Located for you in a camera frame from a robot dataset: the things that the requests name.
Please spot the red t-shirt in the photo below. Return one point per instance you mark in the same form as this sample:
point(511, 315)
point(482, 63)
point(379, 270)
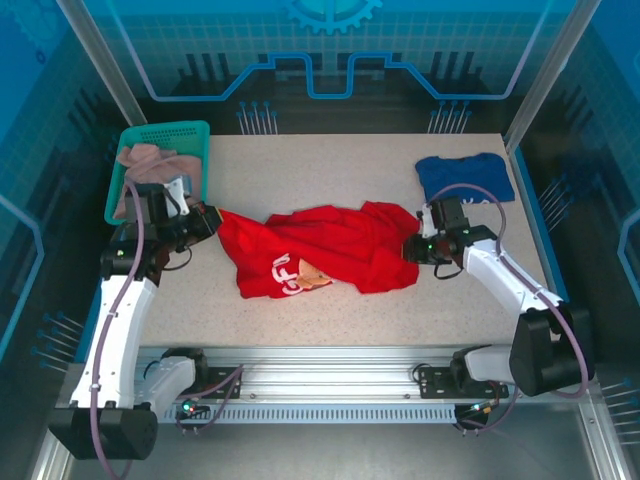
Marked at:
point(350, 250)

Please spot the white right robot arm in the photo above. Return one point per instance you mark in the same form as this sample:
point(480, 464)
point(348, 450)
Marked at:
point(500, 275)

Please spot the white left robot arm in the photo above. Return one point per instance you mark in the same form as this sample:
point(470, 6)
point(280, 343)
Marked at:
point(120, 320)

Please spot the folded blue t-shirt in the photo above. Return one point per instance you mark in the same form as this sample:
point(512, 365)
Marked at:
point(475, 172)

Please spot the crumpled pink cloth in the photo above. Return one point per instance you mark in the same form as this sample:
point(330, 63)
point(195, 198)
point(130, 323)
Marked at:
point(150, 160)

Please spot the green plastic basket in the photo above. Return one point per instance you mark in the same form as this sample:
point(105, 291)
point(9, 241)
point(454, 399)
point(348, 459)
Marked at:
point(165, 131)

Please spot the blue table edge strip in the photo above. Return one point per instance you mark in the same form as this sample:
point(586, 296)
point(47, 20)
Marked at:
point(545, 250)

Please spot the small LED connector board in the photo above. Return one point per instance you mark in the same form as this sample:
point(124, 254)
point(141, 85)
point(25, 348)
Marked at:
point(189, 407)
point(480, 408)

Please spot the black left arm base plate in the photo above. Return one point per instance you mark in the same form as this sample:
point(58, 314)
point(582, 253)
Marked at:
point(222, 377)

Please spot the aluminium frame post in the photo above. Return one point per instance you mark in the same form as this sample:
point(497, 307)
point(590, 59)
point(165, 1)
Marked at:
point(547, 75)
point(100, 55)

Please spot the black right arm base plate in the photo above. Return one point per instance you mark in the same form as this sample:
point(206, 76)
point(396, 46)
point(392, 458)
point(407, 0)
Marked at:
point(432, 385)

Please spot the aluminium rail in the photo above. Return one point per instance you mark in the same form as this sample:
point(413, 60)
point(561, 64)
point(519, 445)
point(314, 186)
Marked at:
point(325, 370)

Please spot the aluminium frame bar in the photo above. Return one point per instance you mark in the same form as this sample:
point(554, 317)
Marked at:
point(600, 445)
point(42, 465)

